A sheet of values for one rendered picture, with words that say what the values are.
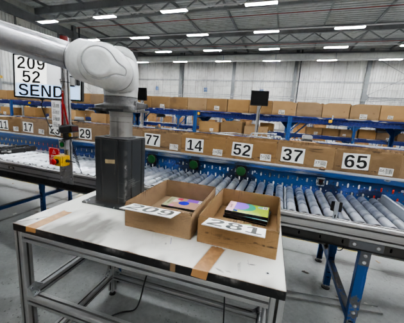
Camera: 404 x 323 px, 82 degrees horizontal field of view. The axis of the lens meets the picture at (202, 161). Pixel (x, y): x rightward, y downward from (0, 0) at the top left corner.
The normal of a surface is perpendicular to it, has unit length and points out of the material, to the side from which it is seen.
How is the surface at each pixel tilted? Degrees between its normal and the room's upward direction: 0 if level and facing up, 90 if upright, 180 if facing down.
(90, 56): 94
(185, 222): 90
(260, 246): 92
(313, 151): 90
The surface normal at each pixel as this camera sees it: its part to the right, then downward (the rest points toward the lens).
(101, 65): 0.18, 0.22
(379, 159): -0.32, 0.16
